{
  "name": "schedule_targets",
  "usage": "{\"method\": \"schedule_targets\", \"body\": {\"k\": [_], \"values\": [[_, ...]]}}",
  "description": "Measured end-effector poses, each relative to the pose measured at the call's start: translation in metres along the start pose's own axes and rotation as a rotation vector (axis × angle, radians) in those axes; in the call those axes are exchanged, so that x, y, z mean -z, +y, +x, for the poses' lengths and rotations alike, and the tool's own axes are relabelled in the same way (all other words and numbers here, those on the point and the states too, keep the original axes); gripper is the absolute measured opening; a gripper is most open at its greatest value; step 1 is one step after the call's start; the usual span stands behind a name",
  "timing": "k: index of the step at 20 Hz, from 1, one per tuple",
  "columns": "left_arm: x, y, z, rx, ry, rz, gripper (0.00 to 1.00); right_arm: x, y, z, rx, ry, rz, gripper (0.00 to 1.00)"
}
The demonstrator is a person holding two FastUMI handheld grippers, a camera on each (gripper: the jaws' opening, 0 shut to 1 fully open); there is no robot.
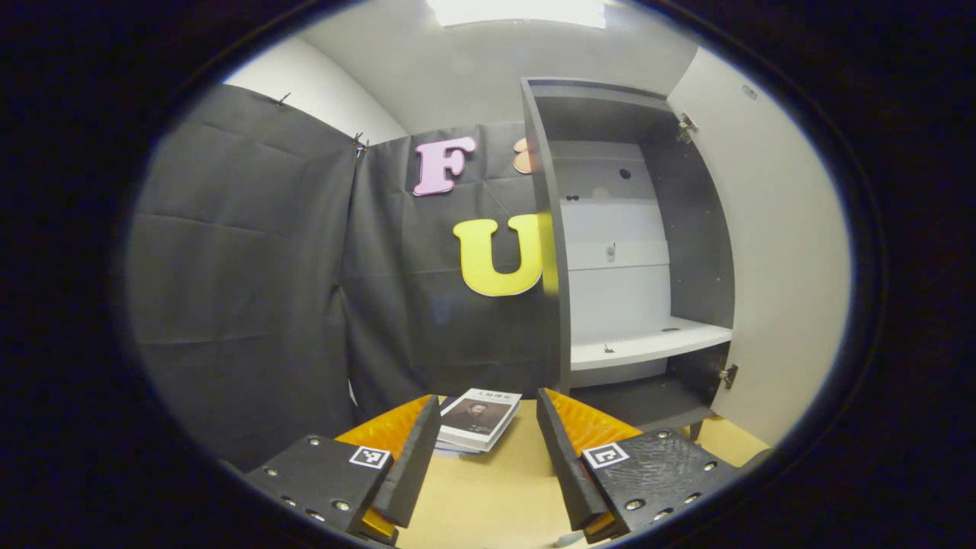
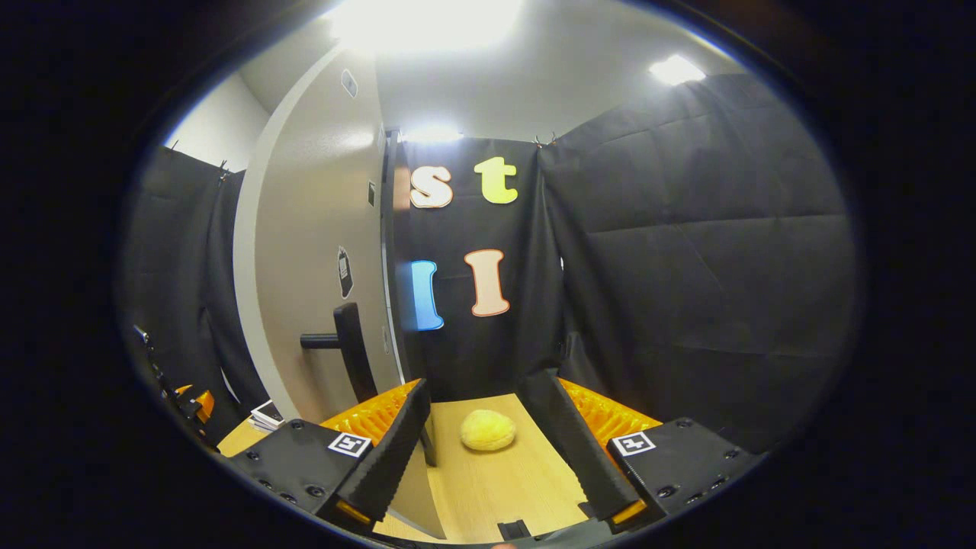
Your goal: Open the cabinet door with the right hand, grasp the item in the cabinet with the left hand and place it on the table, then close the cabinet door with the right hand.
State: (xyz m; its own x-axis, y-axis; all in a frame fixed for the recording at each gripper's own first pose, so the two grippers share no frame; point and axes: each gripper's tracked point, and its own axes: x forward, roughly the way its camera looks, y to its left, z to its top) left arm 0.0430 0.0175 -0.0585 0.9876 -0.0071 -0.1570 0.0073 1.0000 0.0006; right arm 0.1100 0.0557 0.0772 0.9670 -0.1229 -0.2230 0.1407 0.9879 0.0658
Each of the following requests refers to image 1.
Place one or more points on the metal cloth clip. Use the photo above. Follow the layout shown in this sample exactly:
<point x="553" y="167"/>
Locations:
<point x="358" y="141"/>
<point x="282" y="99"/>

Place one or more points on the large ceiling light panel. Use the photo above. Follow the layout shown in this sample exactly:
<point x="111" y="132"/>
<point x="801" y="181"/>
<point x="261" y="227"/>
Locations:
<point x="518" y="11"/>

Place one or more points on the stack of books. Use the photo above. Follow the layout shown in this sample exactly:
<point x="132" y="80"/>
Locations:
<point x="476" y="419"/>

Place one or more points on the dark grey cabinet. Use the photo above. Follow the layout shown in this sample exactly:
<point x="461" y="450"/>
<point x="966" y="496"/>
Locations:
<point x="557" y="343"/>

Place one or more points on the black backdrop cloth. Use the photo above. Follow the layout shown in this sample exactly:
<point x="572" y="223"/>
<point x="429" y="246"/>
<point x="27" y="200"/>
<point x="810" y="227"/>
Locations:
<point x="252" y="290"/>

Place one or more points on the metal door hinge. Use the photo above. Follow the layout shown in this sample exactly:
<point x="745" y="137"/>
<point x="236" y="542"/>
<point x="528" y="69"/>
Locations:
<point x="728" y="375"/>
<point x="686" y="128"/>

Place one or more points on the grey cabinet door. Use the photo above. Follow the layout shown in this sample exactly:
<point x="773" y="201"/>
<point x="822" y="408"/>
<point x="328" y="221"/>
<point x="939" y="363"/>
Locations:
<point x="778" y="267"/>

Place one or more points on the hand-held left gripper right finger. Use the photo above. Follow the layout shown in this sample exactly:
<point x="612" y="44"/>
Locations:
<point x="564" y="473"/>

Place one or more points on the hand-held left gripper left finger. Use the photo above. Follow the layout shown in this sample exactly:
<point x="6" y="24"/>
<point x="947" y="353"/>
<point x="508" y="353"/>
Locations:
<point x="415" y="465"/>

